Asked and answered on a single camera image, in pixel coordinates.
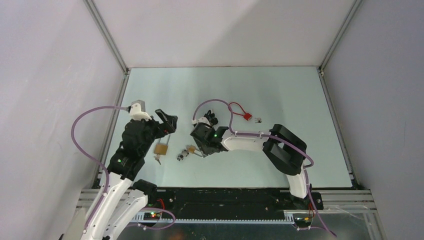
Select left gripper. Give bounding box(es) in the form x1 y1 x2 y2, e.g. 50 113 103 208
137 108 177 156

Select small brass padlock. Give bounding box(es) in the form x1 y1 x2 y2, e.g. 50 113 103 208
186 145 204 158

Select black Kaijing padlock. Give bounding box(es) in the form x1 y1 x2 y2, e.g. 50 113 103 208
203 109 219 127

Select small padlock keys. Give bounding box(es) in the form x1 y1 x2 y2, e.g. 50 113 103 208
176 149 190 161

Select red cable lock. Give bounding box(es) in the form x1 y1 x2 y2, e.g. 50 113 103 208
228 102 253 121

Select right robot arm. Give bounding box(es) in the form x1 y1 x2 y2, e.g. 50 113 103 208
190 123 311 209

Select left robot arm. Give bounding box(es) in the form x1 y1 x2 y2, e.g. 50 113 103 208
80 103 178 240

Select large brass padlock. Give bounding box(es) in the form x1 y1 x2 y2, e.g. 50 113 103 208
153 134 171 156

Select large padlock keys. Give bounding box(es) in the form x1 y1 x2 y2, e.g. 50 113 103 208
154 154 161 165

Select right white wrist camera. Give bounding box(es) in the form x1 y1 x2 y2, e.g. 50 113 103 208
191 116 213 127

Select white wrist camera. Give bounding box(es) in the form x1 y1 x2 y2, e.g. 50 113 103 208
128 99 153 121
191 116 213 127

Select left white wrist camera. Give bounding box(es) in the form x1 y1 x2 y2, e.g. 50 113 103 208
128 99 153 121

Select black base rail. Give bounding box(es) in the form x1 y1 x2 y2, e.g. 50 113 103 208
147 187 324 221

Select aluminium frame post left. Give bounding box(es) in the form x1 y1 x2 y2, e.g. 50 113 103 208
83 0 129 75

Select aluminium frame post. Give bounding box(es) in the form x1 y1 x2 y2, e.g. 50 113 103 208
318 0 364 72
83 0 129 75

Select aluminium frame post right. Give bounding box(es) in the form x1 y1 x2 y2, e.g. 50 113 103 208
318 0 364 72

